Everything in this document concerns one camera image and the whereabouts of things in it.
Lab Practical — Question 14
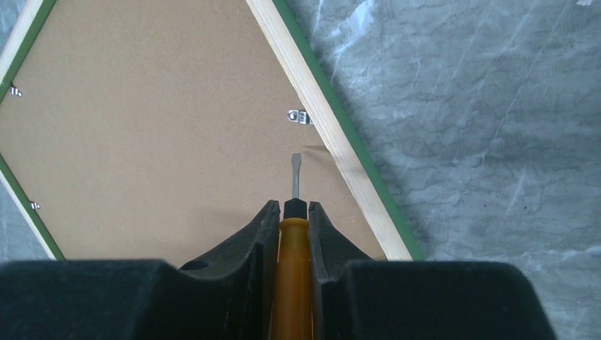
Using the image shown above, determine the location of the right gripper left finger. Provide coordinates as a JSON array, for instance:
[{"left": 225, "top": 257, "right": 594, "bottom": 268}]
[{"left": 1, "top": 200, "right": 280, "bottom": 339}]

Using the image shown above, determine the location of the silver frame clip far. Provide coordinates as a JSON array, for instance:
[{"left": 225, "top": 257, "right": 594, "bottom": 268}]
[{"left": 11, "top": 85, "right": 23, "bottom": 98}]

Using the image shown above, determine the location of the green wooden picture frame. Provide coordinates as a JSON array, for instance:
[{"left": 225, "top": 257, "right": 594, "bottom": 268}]
[{"left": 1, "top": 1, "right": 422, "bottom": 265}]

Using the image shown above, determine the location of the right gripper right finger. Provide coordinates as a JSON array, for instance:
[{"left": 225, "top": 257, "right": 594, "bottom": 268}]
[{"left": 308, "top": 202, "right": 556, "bottom": 339}]

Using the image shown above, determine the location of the silver frame clip right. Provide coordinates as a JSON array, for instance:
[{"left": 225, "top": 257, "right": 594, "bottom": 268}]
[{"left": 286, "top": 109, "right": 313, "bottom": 125}]

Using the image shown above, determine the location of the orange handled screwdriver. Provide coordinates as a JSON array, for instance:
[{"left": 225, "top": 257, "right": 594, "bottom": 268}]
[{"left": 271, "top": 153, "right": 313, "bottom": 339}]

